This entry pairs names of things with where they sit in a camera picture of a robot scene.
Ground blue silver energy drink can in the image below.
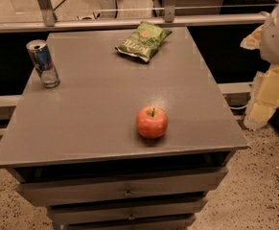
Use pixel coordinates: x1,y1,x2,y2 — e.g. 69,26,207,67
26,39,60,88

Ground metal window rail frame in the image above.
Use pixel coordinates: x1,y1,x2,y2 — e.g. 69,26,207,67
0,0,279,33

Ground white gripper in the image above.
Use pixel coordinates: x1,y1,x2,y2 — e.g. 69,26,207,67
240,4,279,130

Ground grey drawer cabinet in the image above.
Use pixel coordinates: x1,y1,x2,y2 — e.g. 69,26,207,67
0,28,247,230

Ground green jalapeno chip bag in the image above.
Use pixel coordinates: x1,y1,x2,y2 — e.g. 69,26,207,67
115,21,172,63

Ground red apple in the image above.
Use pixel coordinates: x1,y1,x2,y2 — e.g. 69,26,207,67
136,105,169,139

